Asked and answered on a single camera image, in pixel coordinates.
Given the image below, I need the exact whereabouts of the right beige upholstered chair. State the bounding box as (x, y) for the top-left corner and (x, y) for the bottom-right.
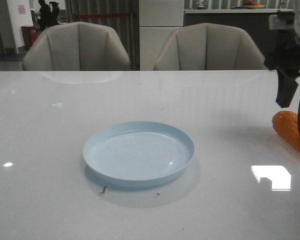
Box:
(153, 23), (266, 71)

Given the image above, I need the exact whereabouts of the beige upholstered chair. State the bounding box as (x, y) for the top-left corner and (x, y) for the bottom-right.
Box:
(153, 23), (266, 71)
(22, 21), (131, 71)

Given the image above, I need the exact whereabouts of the red trash bin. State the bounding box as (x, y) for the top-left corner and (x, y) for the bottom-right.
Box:
(21, 25), (38, 50)

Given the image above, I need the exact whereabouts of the light blue round plate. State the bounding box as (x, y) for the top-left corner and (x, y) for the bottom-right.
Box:
(83, 121), (195, 188)

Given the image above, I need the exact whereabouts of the person in dark clothes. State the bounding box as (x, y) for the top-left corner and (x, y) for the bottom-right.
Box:
(37, 0), (60, 32)

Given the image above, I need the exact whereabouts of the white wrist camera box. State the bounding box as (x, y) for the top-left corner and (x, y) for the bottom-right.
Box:
(268, 11), (300, 35)

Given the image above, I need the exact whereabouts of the orange toy corn cob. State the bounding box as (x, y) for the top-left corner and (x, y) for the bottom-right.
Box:
(272, 110), (300, 153)

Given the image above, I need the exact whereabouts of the left beige upholstered chair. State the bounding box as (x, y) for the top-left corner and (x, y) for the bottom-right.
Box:
(22, 21), (131, 71)

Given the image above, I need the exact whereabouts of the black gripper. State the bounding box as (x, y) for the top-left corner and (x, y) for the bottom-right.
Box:
(264, 30), (300, 108)

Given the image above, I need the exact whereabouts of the fruit bowl on counter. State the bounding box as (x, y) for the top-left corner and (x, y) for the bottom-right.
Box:
(241, 0), (265, 9)

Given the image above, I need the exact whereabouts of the small debris scrap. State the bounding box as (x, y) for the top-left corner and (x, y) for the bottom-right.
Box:
(98, 185), (108, 196)

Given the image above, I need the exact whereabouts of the dark grey counter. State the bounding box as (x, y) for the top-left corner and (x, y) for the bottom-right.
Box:
(183, 8), (297, 68)

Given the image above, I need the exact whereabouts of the white cabinet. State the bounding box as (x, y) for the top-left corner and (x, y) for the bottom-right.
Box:
(138, 0), (184, 71)

